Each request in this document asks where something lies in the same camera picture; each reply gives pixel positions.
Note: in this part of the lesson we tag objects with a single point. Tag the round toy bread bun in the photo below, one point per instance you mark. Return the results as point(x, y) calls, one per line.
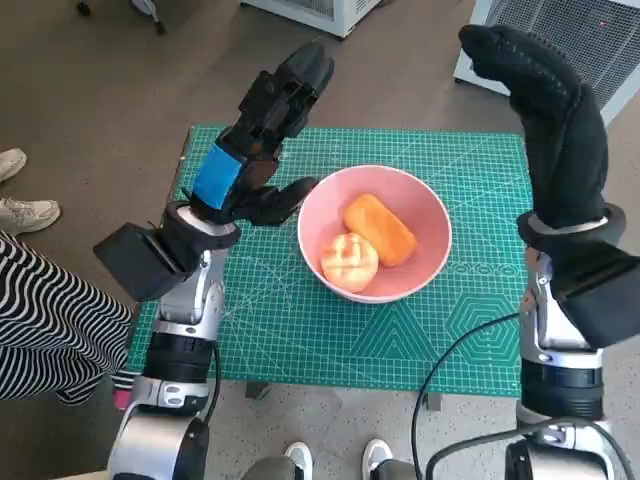
point(350, 262)

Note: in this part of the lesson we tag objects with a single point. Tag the person in striped clothing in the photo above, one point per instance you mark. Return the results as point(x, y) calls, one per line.
point(45, 310)

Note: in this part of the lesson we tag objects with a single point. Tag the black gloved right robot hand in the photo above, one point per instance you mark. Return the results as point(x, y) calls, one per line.
point(565, 150)

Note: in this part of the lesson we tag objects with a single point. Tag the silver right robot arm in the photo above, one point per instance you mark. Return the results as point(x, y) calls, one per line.
point(550, 330)

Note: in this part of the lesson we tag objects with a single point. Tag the person's beige shoe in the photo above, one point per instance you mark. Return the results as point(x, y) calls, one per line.
point(27, 216)
point(10, 165)

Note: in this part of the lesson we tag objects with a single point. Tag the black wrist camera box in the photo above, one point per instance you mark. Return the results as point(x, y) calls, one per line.
point(600, 295)
point(135, 260)

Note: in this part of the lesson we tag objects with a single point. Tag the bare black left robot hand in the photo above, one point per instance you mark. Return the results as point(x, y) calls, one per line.
point(250, 165)

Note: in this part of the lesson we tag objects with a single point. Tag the pink bowl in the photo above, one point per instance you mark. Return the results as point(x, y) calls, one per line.
point(325, 200)

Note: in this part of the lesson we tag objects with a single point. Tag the white mesh-front cabinet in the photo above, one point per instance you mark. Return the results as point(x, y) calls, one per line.
point(575, 35)

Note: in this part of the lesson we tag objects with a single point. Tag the grey leg with white shoe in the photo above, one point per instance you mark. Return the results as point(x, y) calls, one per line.
point(298, 457)
point(376, 455)

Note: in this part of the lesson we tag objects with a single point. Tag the green cutting mat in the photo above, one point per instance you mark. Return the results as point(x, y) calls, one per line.
point(300, 340)

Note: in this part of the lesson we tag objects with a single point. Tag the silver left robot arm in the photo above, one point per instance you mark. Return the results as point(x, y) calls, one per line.
point(190, 305)

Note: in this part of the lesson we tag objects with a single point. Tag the grey table bracket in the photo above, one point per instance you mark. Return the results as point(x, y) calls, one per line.
point(433, 401)
point(257, 390)

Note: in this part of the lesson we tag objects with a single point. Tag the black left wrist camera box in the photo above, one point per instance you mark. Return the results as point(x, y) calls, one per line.
point(135, 260)

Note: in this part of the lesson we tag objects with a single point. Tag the long orange toy bread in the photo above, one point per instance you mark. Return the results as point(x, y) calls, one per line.
point(380, 225)

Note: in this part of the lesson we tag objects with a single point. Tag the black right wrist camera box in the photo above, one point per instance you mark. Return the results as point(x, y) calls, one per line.
point(600, 295)

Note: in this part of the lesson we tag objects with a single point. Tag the grey wheeled chair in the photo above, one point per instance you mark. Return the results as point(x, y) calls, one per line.
point(152, 15)

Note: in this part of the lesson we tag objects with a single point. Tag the white appliance with glass front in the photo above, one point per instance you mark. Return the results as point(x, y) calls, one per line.
point(340, 20)

